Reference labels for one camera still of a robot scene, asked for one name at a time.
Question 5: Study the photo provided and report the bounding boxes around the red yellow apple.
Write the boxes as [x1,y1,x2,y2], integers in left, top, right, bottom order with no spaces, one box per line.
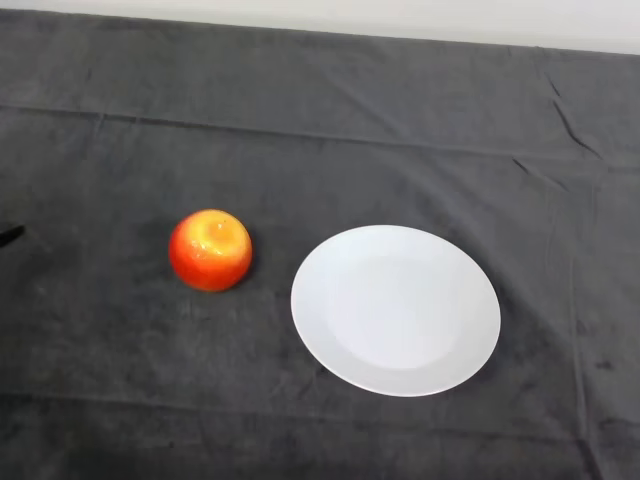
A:
[168,208,254,293]

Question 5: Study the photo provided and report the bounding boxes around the white round plate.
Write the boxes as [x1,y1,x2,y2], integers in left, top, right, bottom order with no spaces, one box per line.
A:
[290,224,502,399]

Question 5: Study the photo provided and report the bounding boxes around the black table cloth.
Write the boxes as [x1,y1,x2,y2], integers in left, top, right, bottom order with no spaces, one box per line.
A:
[0,9,640,480]

